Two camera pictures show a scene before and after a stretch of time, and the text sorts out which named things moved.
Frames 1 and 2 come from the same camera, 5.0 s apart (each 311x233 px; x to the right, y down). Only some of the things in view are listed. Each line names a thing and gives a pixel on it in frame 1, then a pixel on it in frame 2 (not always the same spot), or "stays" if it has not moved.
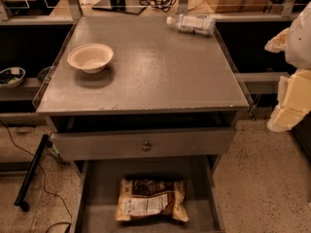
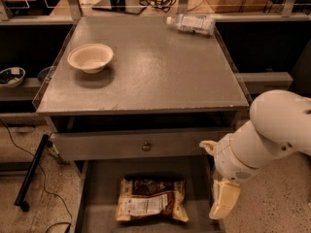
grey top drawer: (144, 144) stays
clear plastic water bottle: (193, 22) stays
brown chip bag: (152, 197) stays
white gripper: (300, 46) to (230, 160)
